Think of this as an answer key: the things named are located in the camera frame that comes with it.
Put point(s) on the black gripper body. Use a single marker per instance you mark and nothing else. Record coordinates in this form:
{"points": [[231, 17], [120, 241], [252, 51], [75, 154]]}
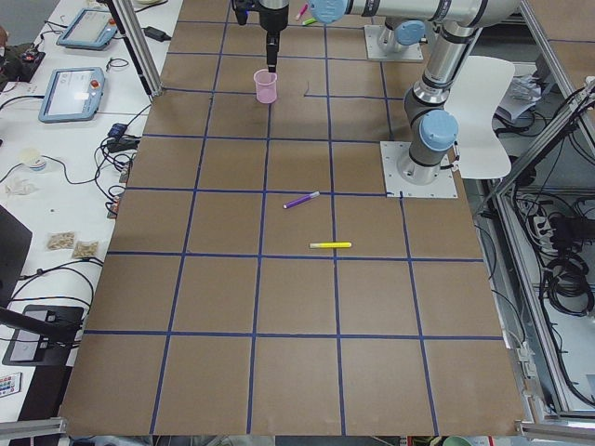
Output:
{"points": [[272, 19]]}

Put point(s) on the snack bag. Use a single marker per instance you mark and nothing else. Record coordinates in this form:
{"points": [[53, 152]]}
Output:
{"points": [[60, 241], [85, 249]]}

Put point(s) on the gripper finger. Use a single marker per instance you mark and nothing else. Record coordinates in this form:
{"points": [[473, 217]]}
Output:
{"points": [[272, 51]]}

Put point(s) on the far blue teach pendant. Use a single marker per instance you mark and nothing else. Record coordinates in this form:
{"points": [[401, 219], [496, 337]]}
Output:
{"points": [[91, 29]]}

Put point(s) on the pink pen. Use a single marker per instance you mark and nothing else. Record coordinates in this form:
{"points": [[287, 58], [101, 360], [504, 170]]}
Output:
{"points": [[301, 11]]}

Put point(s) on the aluminium frame post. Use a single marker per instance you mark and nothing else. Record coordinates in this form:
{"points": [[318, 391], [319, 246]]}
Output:
{"points": [[128, 26]]}

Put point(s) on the white chair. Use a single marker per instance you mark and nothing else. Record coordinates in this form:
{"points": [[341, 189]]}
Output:
{"points": [[474, 97]]}

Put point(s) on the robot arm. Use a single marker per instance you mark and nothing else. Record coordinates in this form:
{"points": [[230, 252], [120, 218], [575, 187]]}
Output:
{"points": [[434, 129], [399, 34]]}

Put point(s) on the near blue teach pendant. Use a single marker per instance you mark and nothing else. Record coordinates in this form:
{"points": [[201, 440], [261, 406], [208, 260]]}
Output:
{"points": [[72, 95]]}

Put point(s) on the black power adapter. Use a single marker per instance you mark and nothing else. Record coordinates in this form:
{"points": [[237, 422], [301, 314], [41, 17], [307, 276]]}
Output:
{"points": [[156, 34]]}

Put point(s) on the blue teach pendant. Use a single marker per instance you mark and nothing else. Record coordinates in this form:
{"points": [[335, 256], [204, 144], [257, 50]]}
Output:
{"points": [[91, 29], [72, 95]]}

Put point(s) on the black camera stand base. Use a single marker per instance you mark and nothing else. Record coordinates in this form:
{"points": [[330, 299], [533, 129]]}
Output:
{"points": [[43, 334]]}

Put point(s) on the yellow pen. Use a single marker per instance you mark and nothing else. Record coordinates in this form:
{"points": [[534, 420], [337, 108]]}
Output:
{"points": [[330, 245]]}

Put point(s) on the pink mesh cup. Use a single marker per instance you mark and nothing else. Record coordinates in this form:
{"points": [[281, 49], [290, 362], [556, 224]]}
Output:
{"points": [[266, 86]]}

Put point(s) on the small white bowl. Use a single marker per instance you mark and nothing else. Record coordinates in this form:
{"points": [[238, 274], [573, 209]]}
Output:
{"points": [[33, 159]]}

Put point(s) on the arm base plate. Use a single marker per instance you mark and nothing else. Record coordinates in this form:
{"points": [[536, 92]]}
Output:
{"points": [[403, 178], [374, 52]]}

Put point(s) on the purple pen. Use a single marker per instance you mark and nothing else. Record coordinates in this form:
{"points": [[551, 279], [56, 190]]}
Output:
{"points": [[302, 199]]}

